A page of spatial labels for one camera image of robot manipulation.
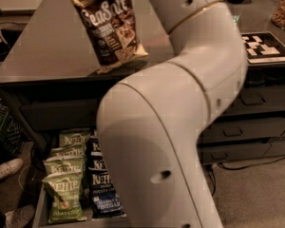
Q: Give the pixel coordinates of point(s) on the front green Kettle chip bag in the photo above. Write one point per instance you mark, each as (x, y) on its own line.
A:
(65, 209)

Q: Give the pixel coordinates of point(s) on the grey middle right drawer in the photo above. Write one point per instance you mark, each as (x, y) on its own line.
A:
(243, 130)

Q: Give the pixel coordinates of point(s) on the open grey middle drawer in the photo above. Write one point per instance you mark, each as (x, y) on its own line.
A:
(45, 201)

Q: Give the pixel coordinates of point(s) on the green kettle chip bag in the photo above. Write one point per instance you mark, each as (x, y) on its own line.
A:
(64, 165)
(72, 150)
(65, 209)
(73, 136)

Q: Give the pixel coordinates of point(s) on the back green Kettle chip bag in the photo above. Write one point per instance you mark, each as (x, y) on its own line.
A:
(73, 136)

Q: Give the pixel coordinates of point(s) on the black white fiducial marker tile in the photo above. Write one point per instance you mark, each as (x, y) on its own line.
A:
(263, 47)

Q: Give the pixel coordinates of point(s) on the black plastic crate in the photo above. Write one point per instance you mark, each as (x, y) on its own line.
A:
(11, 136)

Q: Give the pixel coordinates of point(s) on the grey top right drawer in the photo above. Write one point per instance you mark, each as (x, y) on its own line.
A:
(258, 100)

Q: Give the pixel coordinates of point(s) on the grey top left drawer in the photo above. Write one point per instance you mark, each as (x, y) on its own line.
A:
(60, 115)

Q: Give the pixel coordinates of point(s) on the grey cabinet counter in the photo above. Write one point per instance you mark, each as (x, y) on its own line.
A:
(53, 61)

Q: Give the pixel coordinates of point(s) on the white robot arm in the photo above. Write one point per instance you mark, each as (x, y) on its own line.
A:
(149, 123)

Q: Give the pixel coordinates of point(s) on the grey bottom right drawer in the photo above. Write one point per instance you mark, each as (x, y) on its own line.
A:
(233, 152)

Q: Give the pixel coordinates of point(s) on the front blue Kettle chip bag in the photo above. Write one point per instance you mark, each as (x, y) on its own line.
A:
(103, 197)

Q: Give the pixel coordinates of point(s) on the brown sea salt chip bag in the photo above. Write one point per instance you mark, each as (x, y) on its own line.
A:
(111, 28)

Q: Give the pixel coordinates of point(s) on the white shoe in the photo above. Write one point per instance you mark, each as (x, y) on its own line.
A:
(9, 168)
(19, 218)

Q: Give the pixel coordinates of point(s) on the white shoe upper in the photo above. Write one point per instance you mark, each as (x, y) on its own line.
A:
(9, 168)

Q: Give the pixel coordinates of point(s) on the blue kettle chip bag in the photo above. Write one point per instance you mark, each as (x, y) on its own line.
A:
(95, 164)
(93, 148)
(103, 197)

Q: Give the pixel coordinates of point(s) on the white shoe lower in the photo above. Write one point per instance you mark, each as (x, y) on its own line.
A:
(19, 218)

